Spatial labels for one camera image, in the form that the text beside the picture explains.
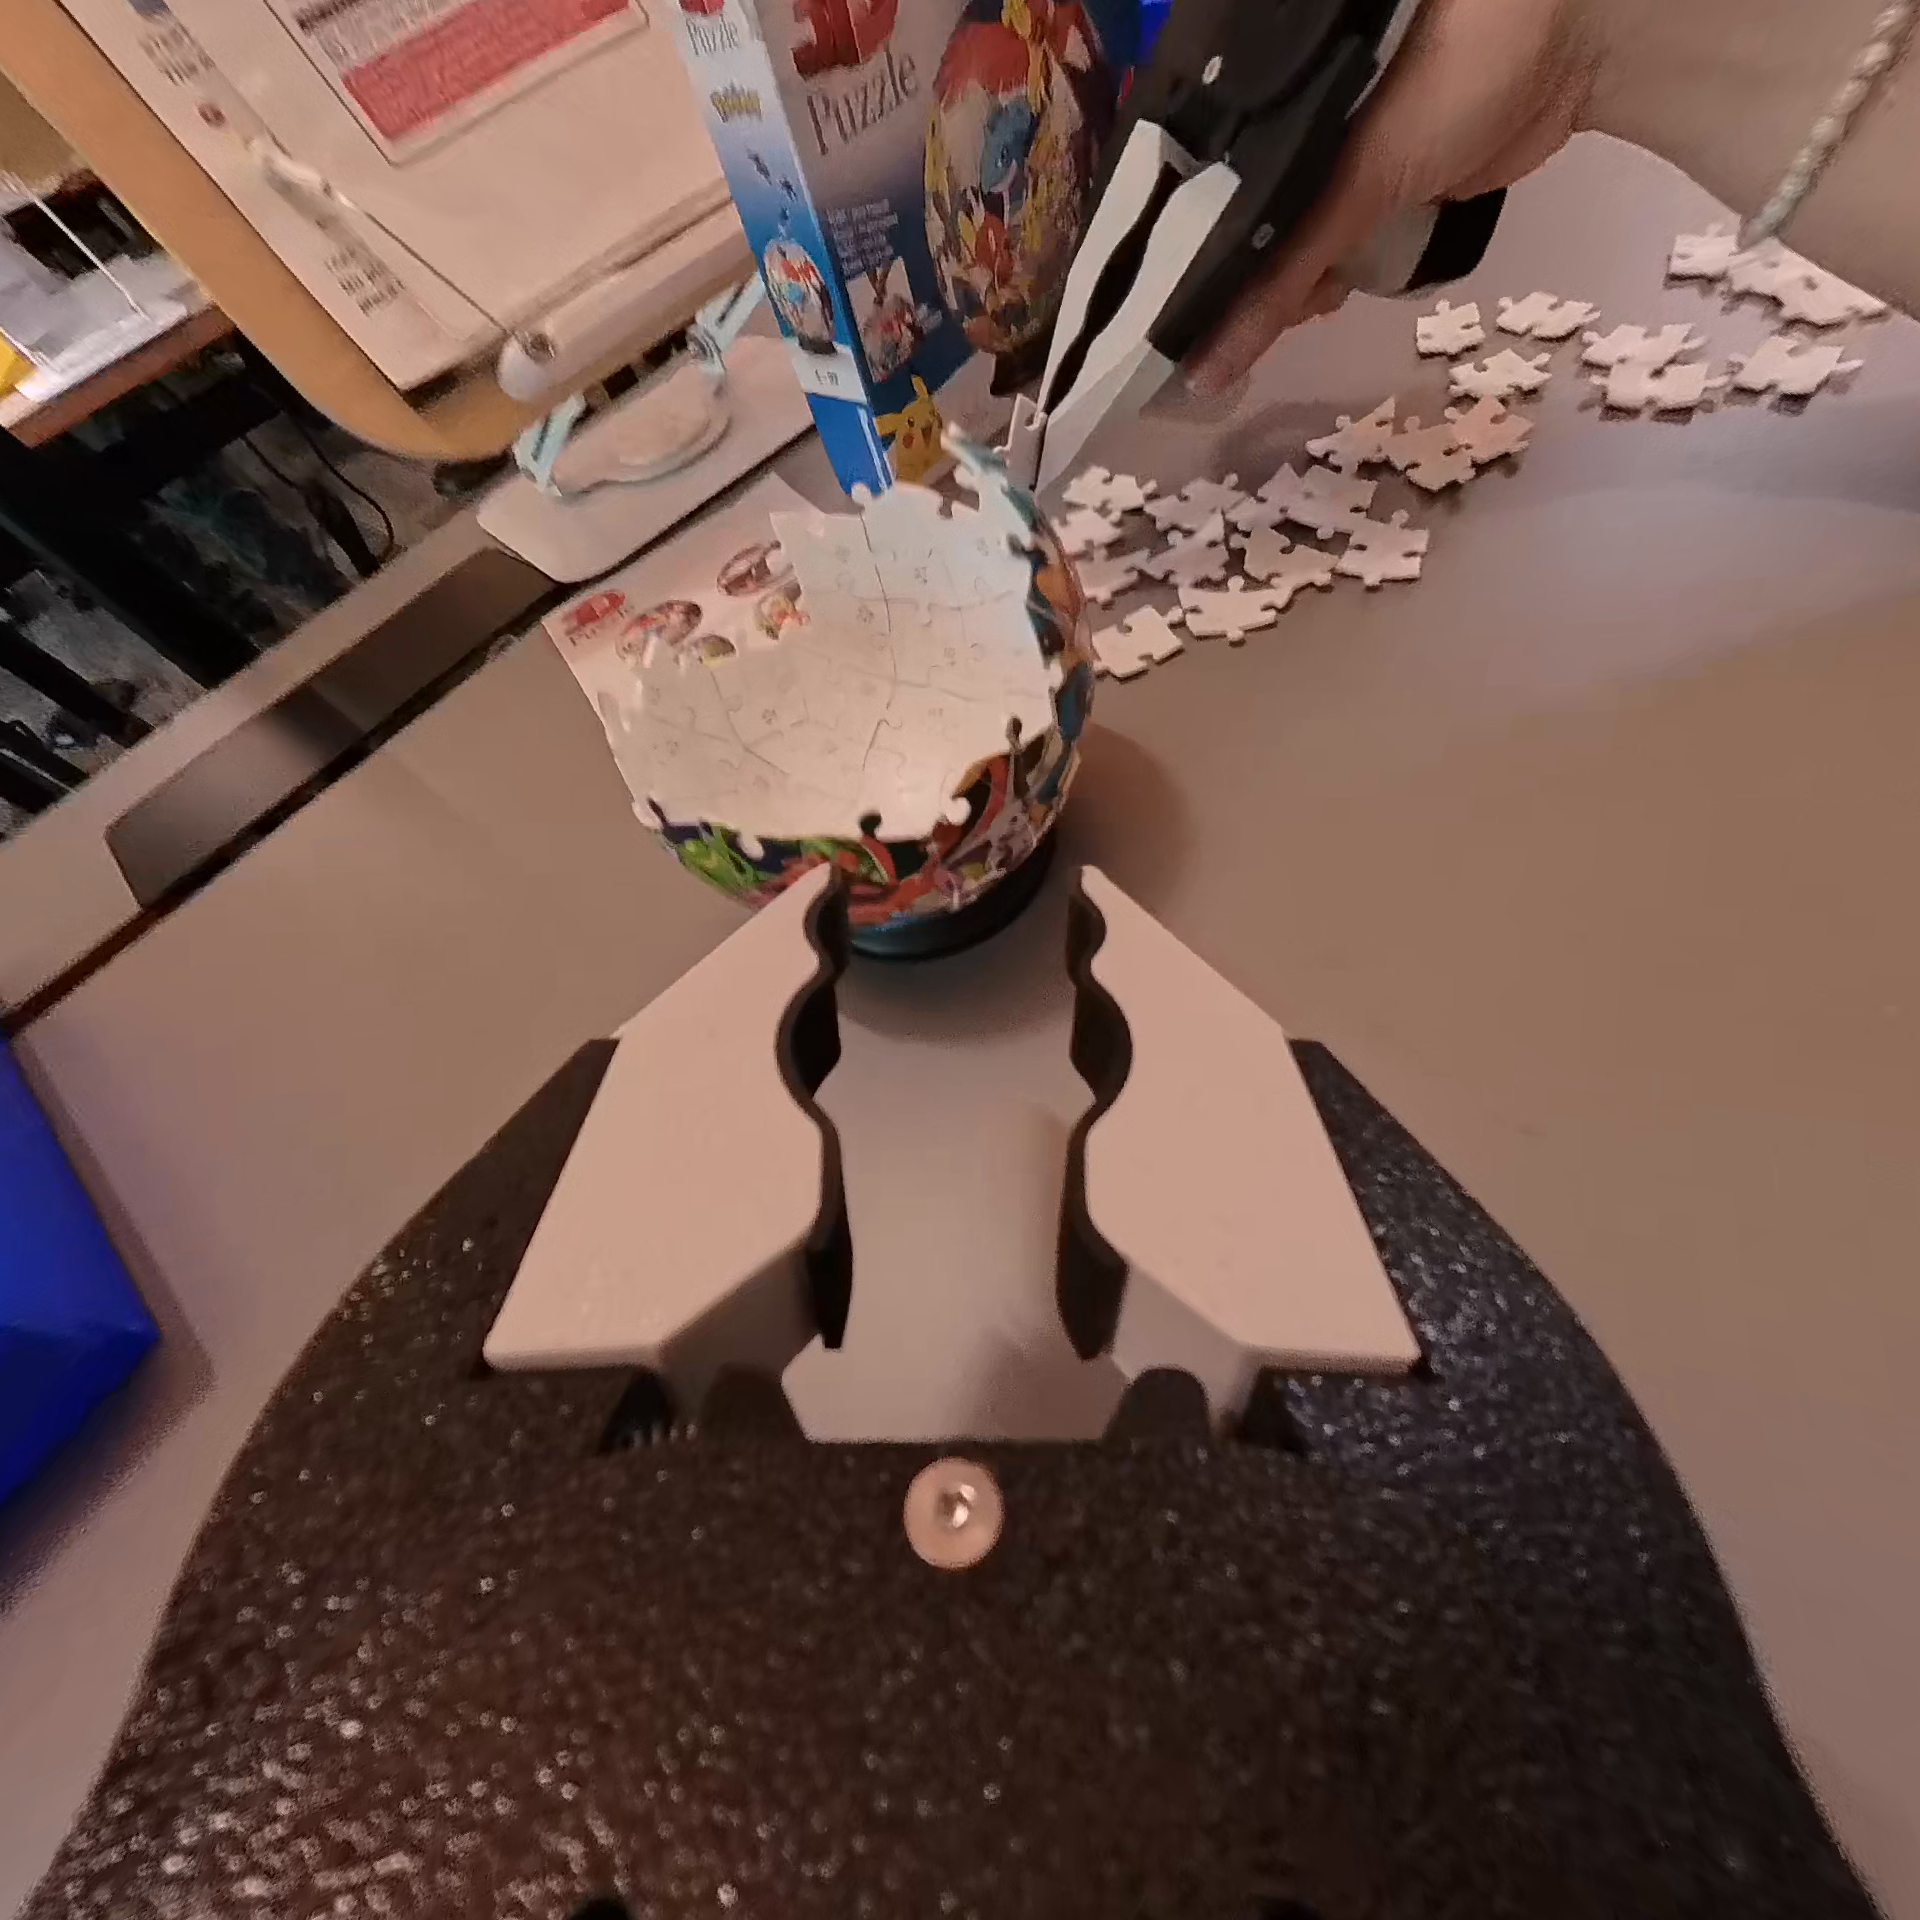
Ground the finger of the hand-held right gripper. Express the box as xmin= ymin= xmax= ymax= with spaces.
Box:
xmin=1036 ymin=116 xmax=1203 ymax=437
xmin=1036 ymin=159 xmax=1247 ymax=489

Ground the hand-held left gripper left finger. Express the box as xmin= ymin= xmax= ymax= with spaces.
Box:
xmin=481 ymin=867 xmax=857 ymax=1413

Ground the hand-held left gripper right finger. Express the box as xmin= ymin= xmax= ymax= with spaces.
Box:
xmin=1055 ymin=867 xmax=1427 ymax=1413

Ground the pile of puzzle pieces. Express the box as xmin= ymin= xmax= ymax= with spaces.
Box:
xmin=1050 ymin=223 xmax=1889 ymax=682

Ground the colourful half-built puzzle ball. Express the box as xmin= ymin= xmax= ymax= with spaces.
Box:
xmin=588 ymin=434 xmax=1098 ymax=933

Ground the person's right forearm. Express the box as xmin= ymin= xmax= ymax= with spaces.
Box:
xmin=1581 ymin=0 xmax=1920 ymax=296

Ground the person's right hand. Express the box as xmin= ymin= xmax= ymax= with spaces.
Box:
xmin=1185 ymin=0 xmax=1606 ymax=395

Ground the blue cardboard puzzle box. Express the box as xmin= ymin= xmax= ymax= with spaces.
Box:
xmin=673 ymin=0 xmax=1164 ymax=505

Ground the white printed paper leaflet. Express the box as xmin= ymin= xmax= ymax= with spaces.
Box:
xmin=543 ymin=479 xmax=841 ymax=707

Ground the blue plastic bin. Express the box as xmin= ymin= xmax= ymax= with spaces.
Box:
xmin=0 ymin=1036 xmax=165 ymax=1508

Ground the clear acrylic holder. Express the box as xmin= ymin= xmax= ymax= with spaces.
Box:
xmin=502 ymin=276 xmax=770 ymax=501

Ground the wooden-edged sign board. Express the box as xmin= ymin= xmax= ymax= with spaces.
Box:
xmin=0 ymin=0 xmax=759 ymax=471

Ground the white flat stand base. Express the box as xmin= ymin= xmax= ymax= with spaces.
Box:
xmin=478 ymin=336 xmax=819 ymax=588

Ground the cluttered dark shelf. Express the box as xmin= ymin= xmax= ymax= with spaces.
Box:
xmin=0 ymin=164 xmax=453 ymax=841

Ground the silver chain bracelet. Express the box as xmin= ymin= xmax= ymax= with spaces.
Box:
xmin=1739 ymin=0 xmax=1920 ymax=249

